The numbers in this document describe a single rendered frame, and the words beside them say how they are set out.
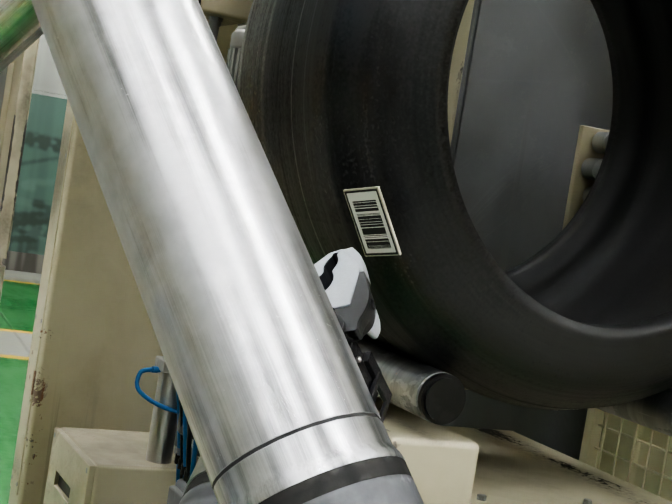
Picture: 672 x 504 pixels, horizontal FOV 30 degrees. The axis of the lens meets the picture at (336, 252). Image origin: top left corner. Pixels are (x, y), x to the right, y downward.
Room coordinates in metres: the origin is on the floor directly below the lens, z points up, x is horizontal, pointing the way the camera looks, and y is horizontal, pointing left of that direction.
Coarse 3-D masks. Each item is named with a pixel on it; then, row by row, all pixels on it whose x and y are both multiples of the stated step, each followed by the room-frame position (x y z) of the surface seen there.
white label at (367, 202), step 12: (348, 192) 1.02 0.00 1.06; (360, 192) 1.02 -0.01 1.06; (372, 192) 1.01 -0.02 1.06; (348, 204) 1.03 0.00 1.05; (360, 204) 1.02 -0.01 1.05; (372, 204) 1.01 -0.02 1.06; (384, 204) 1.00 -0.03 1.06; (360, 216) 1.03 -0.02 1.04; (372, 216) 1.02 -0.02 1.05; (384, 216) 1.01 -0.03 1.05; (360, 228) 1.03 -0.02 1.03; (372, 228) 1.02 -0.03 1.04; (384, 228) 1.01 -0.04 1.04; (360, 240) 1.04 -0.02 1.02; (372, 240) 1.03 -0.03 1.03; (384, 240) 1.02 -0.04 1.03; (396, 240) 1.01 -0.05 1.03; (372, 252) 1.03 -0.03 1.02; (384, 252) 1.02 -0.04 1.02; (396, 252) 1.01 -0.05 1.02
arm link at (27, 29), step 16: (0, 0) 0.86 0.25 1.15; (16, 0) 0.86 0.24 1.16; (0, 16) 0.86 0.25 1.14; (16, 16) 0.87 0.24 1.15; (32, 16) 0.88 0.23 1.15; (0, 32) 0.87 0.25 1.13; (16, 32) 0.88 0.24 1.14; (32, 32) 0.89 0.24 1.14; (0, 48) 0.88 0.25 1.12; (16, 48) 0.89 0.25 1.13; (0, 64) 0.89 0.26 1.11
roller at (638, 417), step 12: (660, 396) 1.21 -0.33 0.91; (600, 408) 1.29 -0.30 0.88; (612, 408) 1.27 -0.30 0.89; (624, 408) 1.25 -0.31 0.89; (636, 408) 1.23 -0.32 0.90; (648, 408) 1.21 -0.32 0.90; (660, 408) 1.20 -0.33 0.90; (636, 420) 1.24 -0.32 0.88; (648, 420) 1.22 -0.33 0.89; (660, 420) 1.20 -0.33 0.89
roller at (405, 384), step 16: (384, 352) 1.15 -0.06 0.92; (384, 368) 1.12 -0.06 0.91; (400, 368) 1.10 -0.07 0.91; (416, 368) 1.09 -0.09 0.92; (432, 368) 1.08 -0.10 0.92; (400, 384) 1.09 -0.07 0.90; (416, 384) 1.07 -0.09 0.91; (432, 384) 1.06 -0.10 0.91; (448, 384) 1.06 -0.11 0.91; (400, 400) 1.09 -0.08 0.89; (416, 400) 1.06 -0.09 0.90; (432, 400) 1.06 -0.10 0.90; (448, 400) 1.06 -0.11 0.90; (464, 400) 1.07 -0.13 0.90; (432, 416) 1.06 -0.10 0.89; (448, 416) 1.06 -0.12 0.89
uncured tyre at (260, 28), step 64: (256, 0) 1.19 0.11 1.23; (320, 0) 1.05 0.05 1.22; (384, 0) 1.01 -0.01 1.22; (448, 0) 1.02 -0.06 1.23; (640, 0) 1.43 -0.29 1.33; (256, 64) 1.16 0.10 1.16; (320, 64) 1.04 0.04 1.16; (384, 64) 1.01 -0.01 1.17; (448, 64) 1.02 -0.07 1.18; (640, 64) 1.44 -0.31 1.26; (256, 128) 1.16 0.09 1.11; (320, 128) 1.04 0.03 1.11; (384, 128) 1.01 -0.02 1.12; (640, 128) 1.45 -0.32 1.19; (320, 192) 1.06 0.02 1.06; (384, 192) 1.02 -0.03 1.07; (448, 192) 1.03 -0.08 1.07; (640, 192) 1.45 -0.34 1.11; (320, 256) 1.12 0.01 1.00; (384, 256) 1.04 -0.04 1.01; (448, 256) 1.04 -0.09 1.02; (576, 256) 1.43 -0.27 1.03; (640, 256) 1.42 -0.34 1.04; (384, 320) 1.09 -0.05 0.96; (448, 320) 1.06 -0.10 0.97; (512, 320) 1.07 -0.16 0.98; (576, 320) 1.39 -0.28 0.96; (640, 320) 1.33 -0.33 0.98; (512, 384) 1.10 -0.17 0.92; (576, 384) 1.11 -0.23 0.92; (640, 384) 1.15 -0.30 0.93
